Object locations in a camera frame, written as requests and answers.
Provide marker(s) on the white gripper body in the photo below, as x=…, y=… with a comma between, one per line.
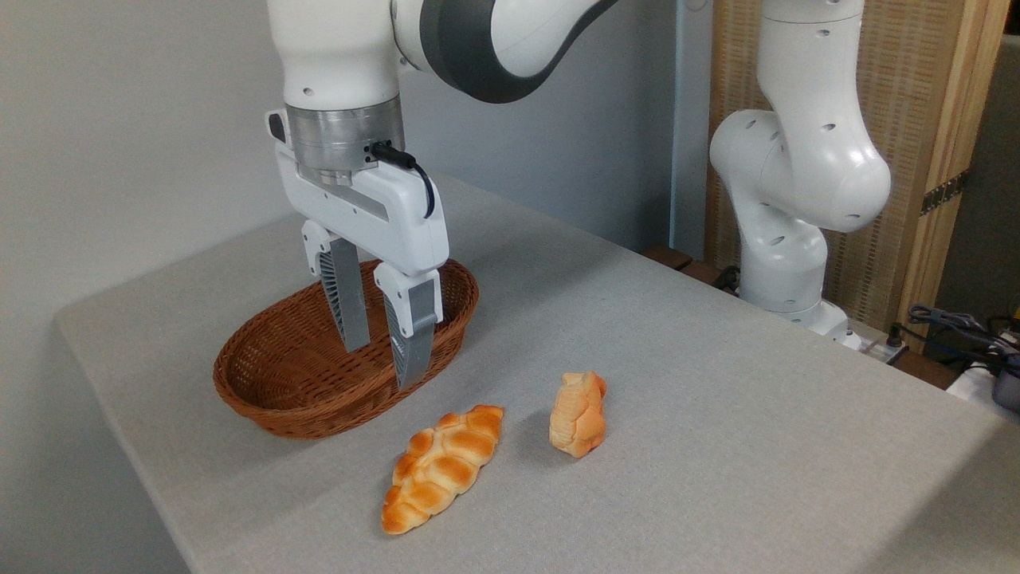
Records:
x=378, y=211

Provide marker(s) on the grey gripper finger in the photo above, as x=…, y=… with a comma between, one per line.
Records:
x=347, y=303
x=414, y=327

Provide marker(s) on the short braided bread roll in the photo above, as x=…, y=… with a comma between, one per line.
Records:
x=578, y=414

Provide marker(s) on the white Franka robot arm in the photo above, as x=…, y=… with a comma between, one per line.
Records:
x=805, y=159

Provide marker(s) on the brown wicker oval basket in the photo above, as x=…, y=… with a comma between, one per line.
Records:
x=279, y=375

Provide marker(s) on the long braided bread loaf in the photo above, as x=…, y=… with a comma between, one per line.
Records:
x=438, y=470

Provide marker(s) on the grey tablecloth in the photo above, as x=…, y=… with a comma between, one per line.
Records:
x=677, y=399

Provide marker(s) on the white power strip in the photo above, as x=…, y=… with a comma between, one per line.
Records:
x=880, y=349

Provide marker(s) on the wooden woven folding screen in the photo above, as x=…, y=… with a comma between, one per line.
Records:
x=908, y=80

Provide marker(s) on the brass screen hinge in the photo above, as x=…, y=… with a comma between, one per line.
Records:
x=944, y=193

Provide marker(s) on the grey electronic box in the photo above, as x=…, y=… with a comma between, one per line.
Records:
x=1008, y=392

